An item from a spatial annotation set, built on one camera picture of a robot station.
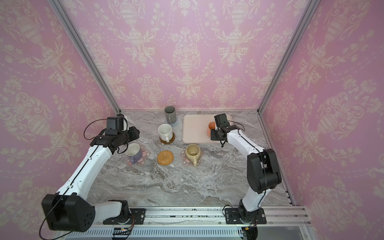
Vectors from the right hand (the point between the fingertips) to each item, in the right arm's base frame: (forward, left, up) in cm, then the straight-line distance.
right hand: (215, 133), depth 93 cm
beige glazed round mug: (-8, +15, -9) cm, 19 cm away
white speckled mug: (+8, +33, -7) cm, 35 cm away
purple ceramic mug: (-5, +53, -7) cm, 53 cm away
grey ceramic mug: (+20, +30, 0) cm, 36 cm away
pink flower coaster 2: (-14, +18, -10) cm, 25 cm away
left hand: (-4, +44, +11) cm, 46 cm away
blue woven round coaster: (+18, +27, -10) cm, 34 cm away
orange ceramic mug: (+6, +2, +1) cm, 6 cm away
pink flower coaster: (-6, +46, -10) cm, 47 cm away
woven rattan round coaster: (-10, +32, -10) cm, 35 cm away
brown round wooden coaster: (+2, +30, -9) cm, 31 cm away
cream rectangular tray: (+10, +13, -9) cm, 19 cm away
